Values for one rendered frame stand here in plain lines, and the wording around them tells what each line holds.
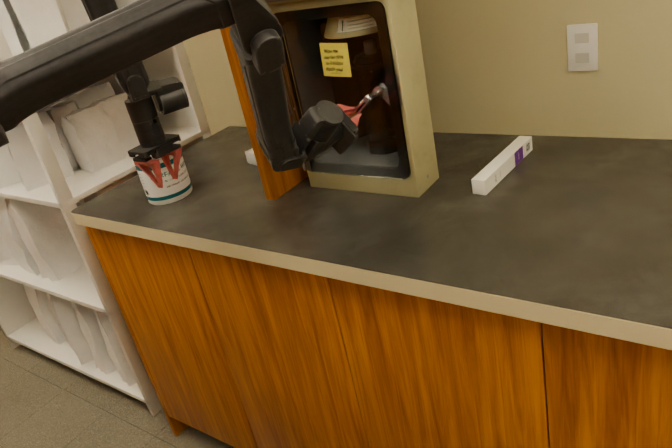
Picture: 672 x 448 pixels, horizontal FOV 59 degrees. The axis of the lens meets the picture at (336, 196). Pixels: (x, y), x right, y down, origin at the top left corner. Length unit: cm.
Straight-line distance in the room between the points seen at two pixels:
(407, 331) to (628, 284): 43
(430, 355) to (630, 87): 81
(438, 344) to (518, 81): 77
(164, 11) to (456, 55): 110
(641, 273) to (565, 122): 67
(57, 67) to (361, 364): 93
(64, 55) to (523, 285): 77
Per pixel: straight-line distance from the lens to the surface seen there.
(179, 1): 73
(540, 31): 161
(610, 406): 116
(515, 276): 108
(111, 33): 73
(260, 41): 78
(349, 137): 123
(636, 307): 102
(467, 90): 172
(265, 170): 150
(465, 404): 130
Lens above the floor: 155
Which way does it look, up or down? 24 degrees down
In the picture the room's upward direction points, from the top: 12 degrees counter-clockwise
